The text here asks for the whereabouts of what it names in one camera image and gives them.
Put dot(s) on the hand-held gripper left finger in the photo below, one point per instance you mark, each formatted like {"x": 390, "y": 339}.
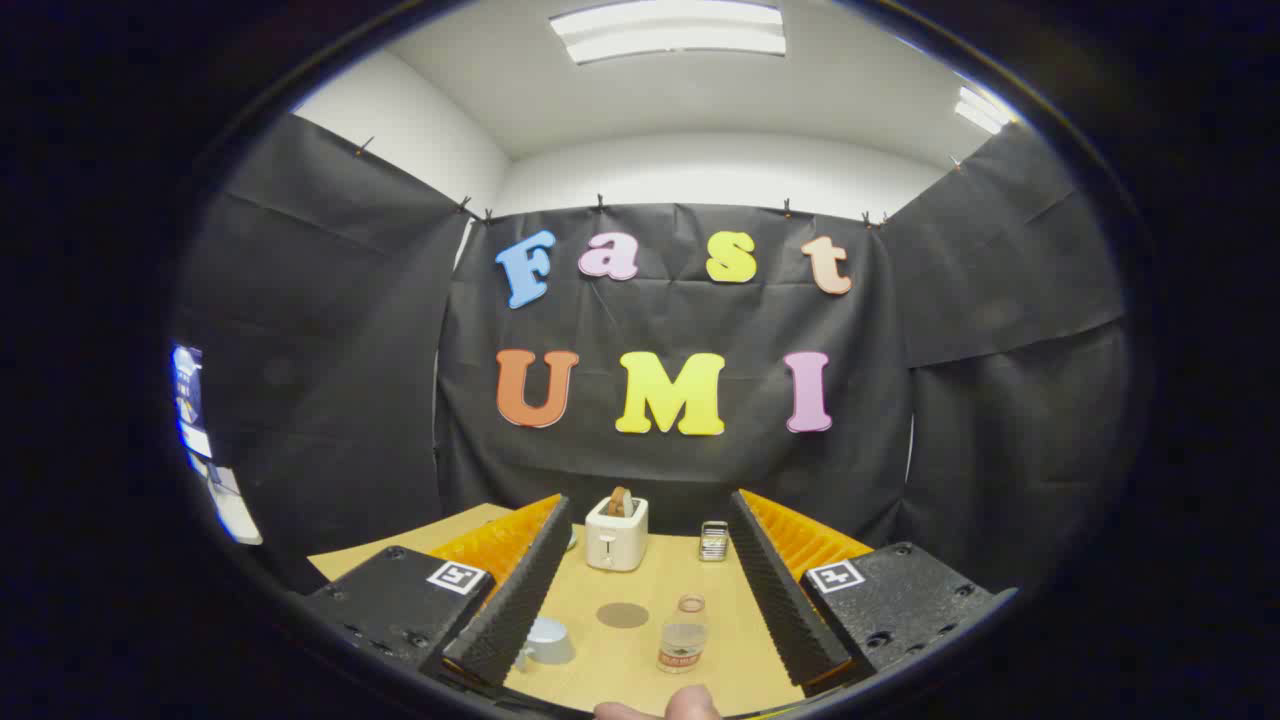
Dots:
{"x": 525, "y": 600}

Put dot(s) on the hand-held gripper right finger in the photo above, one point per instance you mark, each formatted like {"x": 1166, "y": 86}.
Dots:
{"x": 780, "y": 600}

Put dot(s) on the white cup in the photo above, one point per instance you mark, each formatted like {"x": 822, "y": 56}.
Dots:
{"x": 548, "y": 645}

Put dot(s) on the brown round coaster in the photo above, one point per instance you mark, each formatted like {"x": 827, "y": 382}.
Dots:
{"x": 622, "y": 615}

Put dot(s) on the clear plastic juice bottle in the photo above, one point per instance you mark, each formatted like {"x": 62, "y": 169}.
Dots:
{"x": 682, "y": 645}

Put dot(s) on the white toaster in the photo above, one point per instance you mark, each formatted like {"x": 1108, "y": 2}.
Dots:
{"x": 615, "y": 545}

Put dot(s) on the wooden table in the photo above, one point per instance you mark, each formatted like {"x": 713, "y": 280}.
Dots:
{"x": 640, "y": 585}

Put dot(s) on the bread slice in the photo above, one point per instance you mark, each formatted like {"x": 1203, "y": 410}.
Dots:
{"x": 620, "y": 503}

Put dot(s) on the small ceiling light panel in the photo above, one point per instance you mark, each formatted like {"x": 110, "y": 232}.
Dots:
{"x": 980, "y": 108}

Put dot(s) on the large ceiling light panel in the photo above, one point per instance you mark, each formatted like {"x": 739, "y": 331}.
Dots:
{"x": 670, "y": 30}

